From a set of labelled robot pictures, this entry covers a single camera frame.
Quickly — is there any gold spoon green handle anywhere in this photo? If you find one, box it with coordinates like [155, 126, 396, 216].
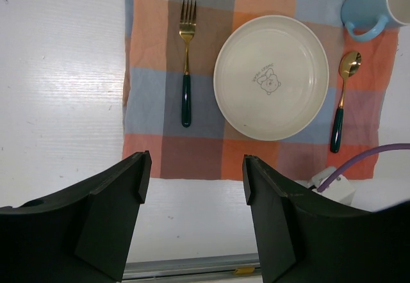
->
[330, 51, 361, 153]

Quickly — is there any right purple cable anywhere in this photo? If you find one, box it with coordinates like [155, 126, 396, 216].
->
[316, 143, 410, 193]

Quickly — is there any gold fork green handle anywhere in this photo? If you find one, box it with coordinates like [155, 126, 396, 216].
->
[179, 0, 197, 127]

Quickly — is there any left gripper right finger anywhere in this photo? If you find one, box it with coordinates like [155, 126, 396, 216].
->
[243, 155, 409, 282]

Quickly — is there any cream ceramic plate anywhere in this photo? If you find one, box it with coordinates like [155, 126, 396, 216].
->
[213, 15, 329, 141]

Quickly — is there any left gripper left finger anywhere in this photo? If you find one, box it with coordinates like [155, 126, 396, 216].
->
[1, 151, 151, 282]

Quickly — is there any checkered orange blue cloth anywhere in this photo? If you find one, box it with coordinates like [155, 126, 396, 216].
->
[123, 0, 398, 181]

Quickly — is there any light blue mug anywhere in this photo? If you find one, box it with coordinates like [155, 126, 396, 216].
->
[341, 0, 409, 42]

